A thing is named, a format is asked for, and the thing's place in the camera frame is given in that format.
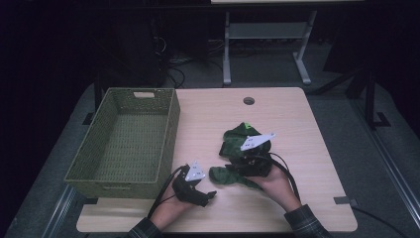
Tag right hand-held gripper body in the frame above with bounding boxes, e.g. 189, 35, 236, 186
231, 132, 277, 179

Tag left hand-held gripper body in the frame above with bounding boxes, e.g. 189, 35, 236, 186
171, 161, 211, 208

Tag green woven basket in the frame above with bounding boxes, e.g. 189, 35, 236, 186
63, 87, 181, 199

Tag person's left hand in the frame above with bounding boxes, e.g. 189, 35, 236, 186
150, 182, 196, 231

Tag person's right hand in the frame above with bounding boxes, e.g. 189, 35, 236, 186
246, 164, 303, 213

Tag grey tape strip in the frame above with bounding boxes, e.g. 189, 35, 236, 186
333, 195, 360, 206

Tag black metal stand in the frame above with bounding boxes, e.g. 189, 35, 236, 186
310, 63, 392, 131

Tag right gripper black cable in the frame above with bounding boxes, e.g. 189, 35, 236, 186
262, 152, 302, 203

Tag black floor cables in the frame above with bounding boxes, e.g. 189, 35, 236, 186
164, 56, 187, 89

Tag metal floor rail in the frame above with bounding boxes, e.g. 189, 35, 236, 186
41, 183, 77, 238
349, 97, 420, 230

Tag grey metal table frame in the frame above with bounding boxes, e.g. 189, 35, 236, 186
222, 9, 319, 86

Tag thin black floor cable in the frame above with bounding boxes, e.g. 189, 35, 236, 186
351, 206, 411, 238

